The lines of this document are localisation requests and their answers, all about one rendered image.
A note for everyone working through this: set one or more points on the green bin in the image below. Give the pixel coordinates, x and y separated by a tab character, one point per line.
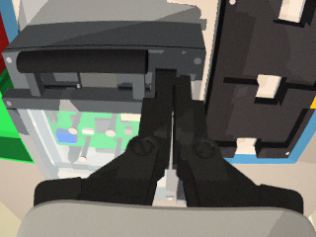
11	146

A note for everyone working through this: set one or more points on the red bin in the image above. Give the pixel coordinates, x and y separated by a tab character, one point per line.
3	44

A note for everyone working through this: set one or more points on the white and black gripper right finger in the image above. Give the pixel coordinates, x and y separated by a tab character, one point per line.
199	164

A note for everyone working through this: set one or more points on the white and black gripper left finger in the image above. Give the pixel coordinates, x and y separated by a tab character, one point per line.
132	177

